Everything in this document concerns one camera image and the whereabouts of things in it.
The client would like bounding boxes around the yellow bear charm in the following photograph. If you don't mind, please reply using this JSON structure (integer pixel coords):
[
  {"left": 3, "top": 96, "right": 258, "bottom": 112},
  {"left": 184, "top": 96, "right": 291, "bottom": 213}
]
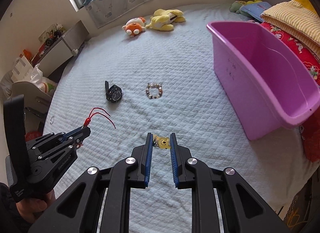
[{"left": 153, "top": 135, "right": 171, "bottom": 149}]

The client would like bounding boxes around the red string necklace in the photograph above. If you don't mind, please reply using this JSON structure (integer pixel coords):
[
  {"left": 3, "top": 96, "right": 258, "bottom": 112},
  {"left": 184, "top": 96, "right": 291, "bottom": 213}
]
[{"left": 76, "top": 107, "right": 117, "bottom": 149}]

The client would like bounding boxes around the beaded stone bracelet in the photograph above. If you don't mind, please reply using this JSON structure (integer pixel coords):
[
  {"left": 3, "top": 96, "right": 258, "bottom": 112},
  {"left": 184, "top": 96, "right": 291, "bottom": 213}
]
[{"left": 145, "top": 82, "right": 164, "bottom": 100}]

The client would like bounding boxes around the black wrist watch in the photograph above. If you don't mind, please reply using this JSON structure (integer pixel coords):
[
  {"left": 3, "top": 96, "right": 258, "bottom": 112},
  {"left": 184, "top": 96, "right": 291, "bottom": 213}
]
[{"left": 105, "top": 81, "right": 123, "bottom": 103}]

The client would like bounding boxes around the person's left hand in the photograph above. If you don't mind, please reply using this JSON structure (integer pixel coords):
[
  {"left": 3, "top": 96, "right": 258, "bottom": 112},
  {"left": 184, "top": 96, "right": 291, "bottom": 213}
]
[{"left": 16, "top": 190, "right": 56, "bottom": 223}]

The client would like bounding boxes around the beige chair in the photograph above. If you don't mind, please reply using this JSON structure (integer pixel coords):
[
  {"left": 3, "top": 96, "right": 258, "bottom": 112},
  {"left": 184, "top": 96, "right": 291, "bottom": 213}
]
[{"left": 12, "top": 81, "right": 52, "bottom": 114}]

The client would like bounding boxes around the white plastic bag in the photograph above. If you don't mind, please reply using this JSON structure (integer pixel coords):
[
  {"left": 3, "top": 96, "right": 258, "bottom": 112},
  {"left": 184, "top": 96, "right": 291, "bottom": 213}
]
[{"left": 1, "top": 55, "right": 57, "bottom": 98}]

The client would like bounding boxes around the light blue quilted bedspread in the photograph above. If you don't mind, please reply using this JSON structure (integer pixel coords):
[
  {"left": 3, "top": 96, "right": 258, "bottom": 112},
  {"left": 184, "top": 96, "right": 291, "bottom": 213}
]
[{"left": 43, "top": 3, "right": 313, "bottom": 233}]

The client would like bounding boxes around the grey bedside cabinet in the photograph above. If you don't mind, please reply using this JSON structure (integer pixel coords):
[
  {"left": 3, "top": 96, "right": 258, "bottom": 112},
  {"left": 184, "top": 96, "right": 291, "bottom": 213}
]
[{"left": 31, "top": 20, "right": 89, "bottom": 77}]

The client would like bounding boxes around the pink plastic tub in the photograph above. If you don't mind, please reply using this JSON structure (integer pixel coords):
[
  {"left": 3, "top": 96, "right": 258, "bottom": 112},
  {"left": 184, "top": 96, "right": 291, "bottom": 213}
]
[{"left": 207, "top": 21, "right": 319, "bottom": 140}]

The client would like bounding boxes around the orange white plush toy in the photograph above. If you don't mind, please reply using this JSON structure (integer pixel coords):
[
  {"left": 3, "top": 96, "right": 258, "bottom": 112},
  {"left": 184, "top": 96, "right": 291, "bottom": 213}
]
[{"left": 122, "top": 17, "right": 146, "bottom": 37}]

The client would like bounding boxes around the yellow plush dog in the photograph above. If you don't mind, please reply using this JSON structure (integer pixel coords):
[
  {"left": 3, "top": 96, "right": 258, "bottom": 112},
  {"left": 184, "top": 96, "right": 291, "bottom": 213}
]
[{"left": 145, "top": 9, "right": 186, "bottom": 32}]

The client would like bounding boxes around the red patterned blanket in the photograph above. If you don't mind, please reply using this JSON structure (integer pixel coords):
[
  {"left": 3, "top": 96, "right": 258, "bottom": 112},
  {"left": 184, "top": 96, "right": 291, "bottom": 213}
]
[{"left": 260, "top": 21, "right": 320, "bottom": 163}]

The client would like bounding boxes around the green frog plush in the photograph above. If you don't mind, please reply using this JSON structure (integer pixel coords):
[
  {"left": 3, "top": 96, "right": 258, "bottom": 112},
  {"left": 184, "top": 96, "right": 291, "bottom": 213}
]
[{"left": 229, "top": 0, "right": 262, "bottom": 14}]

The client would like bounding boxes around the blue cartoon pillow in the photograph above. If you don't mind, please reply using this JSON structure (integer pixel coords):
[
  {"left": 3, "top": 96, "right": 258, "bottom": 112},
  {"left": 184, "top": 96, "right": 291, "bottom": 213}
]
[{"left": 240, "top": 2, "right": 272, "bottom": 21}]

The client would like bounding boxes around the yellow striped folded quilt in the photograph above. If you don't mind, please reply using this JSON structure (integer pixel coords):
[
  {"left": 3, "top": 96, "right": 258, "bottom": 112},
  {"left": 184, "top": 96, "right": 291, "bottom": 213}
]
[{"left": 260, "top": 0, "right": 320, "bottom": 57}]

